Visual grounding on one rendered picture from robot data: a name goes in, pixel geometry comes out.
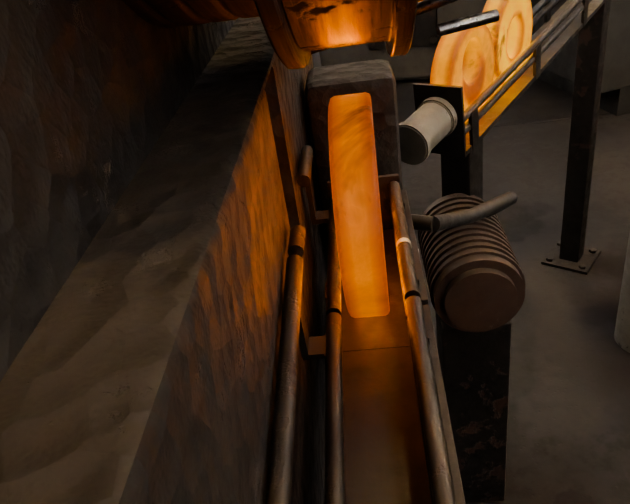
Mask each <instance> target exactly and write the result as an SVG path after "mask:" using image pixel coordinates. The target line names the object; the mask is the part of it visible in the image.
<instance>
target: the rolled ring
mask: <svg viewBox="0 0 630 504"><path fill-rule="evenodd" d="M328 142H329V161H330V176H331V189H332V201H333V212H334V222H335V231H336V240H337V249H338V257H339V265H340V272H341V279H342V285H343V291H344V296H345V301H346V306H347V309H348V312H349V314H350V316H351V317H354V318H361V317H374V316H386V315H388V314H389V312H390V306H389V294H388V283H387V272H386V261H385V249H384V238H383V227H382V216H381V205H380V193H379V182H378V171H377V160H376V148H375V137H374V126H373V115H372V104H371V96H370V94H369V93H366V92H363V93H355V94H346V95H338V96H333V97H332V98H330V102H329V106H328Z"/></svg>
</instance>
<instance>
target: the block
mask: <svg viewBox="0 0 630 504"><path fill-rule="evenodd" d="M363 92H366V93H369V94H370V96H371V104H372V115H373V126H374V137H375V148H376V160H377V171H378V175H387V174H396V173H398V174H399V182H400V189H401V190H403V182H402V167H401V152H400V137H399V122H398V107H397V92H396V81H395V77H394V73H393V69H392V67H391V65H390V63H389V61H387V60H383V59H376V60H368V61H360V62H352V63H344V64H336V65H328V66H320V67H315V68H313V69H311V70H310V71H308V75H307V80H306V86H305V93H304V95H305V101H306V108H307V109H305V122H306V127H307V128H309V129H310V136H311V142H312V148H313V156H314V163H315V170H316V177H317V184H318V190H319V197H320V204H321V211H323V210H328V209H329V194H328V187H327V181H331V176H330V161H329V142H328V106H329V102H330V98H332V97H333V96H338V95H346V94H355V93H363ZM321 229H322V231H325V238H326V245H327V252H328V232H329V227H328V223H323V224H321Z"/></svg>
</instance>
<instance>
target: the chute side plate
mask: <svg viewBox="0 0 630 504"><path fill-rule="evenodd" d="M401 193H403V198H404V204H405V209H404V210H405V216H406V221H407V227H408V232H409V237H410V241H411V245H412V253H413V259H414V264H416V267H417V272H418V277H419V291H420V298H421V302H422V308H423V314H424V316H426V321H427V327H428V333H429V342H430V344H429V349H430V355H431V361H432V367H433V373H434V379H435V384H436V390H437V396H438V402H439V408H440V414H441V420H442V426H443V432H444V438H445V444H446V449H447V455H448V461H449V467H450V473H451V479H452V485H453V491H454V497H455V503H456V504H466V502H465V496H464V491H463V486H462V480H461V475H460V469H459V464H458V458H457V453H456V447H455V442H454V436H453V431H452V425H451V420H450V414H449V409H448V404H447V398H446V393H445V387H444V382H443V376H442V371H441V365H440V360H439V354H438V349H437V343H436V338H435V332H434V327H433V322H432V316H431V311H430V306H429V301H428V295H427V290H426V285H425V280H424V275H423V270H422V266H421V261H420V256H419V251H418V246H417V241H416V236H415V231H414V226H413V221H412V216H411V211H410V207H409V202H408V197H407V192H406V190H401Z"/></svg>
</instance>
